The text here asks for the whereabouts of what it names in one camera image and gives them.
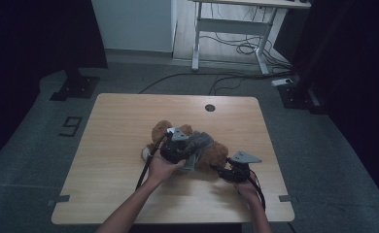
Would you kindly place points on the person's left hand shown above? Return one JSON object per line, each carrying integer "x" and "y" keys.
{"x": 161, "y": 170}

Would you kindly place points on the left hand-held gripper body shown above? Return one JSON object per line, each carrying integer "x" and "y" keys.
{"x": 174, "y": 150}

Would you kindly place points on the dark curtain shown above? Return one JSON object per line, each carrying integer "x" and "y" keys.
{"x": 32, "y": 39}
{"x": 356, "y": 64}

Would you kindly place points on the black stand base plate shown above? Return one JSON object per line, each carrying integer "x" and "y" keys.
{"x": 294, "y": 97}
{"x": 77, "y": 87}

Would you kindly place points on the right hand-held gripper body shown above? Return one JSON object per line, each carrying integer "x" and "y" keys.
{"x": 237, "y": 174}

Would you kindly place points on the white power strip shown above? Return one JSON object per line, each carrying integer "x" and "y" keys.
{"x": 281, "y": 82}

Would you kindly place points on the grey tape strip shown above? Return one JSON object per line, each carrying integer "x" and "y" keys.
{"x": 286, "y": 198}
{"x": 59, "y": 199}

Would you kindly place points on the white cabinet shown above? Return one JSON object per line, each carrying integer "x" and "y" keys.
{"x": 132, "y": 22}

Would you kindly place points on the grey towel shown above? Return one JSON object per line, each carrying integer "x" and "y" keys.
{"x": 200, "y": 140}

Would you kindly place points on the person's right hand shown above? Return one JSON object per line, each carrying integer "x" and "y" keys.
{"x": 247, "y": 192}

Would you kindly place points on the round black table grommet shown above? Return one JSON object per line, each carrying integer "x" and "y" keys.
{"x": 210, "y": 108}

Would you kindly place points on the white desk frame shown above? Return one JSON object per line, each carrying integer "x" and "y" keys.
{"x": 233, "y": 26}

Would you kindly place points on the brown teddy bear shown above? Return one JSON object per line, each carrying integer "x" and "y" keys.
{"x": 215, "y": 155}

